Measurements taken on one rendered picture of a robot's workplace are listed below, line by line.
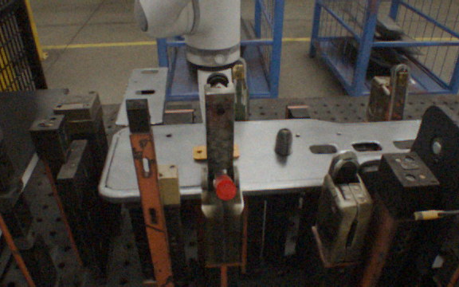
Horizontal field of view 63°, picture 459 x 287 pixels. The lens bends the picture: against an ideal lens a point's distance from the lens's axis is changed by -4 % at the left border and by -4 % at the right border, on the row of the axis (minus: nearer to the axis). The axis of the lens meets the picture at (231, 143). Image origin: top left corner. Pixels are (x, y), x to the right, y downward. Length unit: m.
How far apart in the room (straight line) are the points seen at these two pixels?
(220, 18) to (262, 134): 0.29
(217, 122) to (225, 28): 0.15
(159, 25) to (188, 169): 0.27
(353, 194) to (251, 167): 0.21
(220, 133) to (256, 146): 0.25
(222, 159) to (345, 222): 0.19
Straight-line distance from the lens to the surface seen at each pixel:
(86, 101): 0.82
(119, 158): 0.74
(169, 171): 0.58
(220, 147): 0.51
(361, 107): 1.57
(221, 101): 0.46
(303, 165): 0.70
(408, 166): 0.54
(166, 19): 0.51
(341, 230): 0.56
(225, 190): 0.42
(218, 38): 0.57
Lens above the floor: 1.42
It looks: 34 degrees down
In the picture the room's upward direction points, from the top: straight up
